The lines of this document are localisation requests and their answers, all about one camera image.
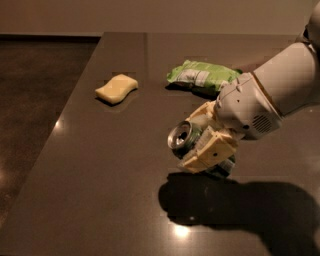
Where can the green snack bag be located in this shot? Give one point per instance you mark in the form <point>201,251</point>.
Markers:
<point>201,77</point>

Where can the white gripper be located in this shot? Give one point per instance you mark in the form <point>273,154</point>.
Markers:
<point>245,106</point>

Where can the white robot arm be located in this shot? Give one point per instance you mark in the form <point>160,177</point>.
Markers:
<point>291,79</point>

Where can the yellow sponge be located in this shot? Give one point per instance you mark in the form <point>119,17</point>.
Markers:
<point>116,89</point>

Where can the green crushed soda can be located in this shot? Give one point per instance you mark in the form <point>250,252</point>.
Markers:
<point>182,139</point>

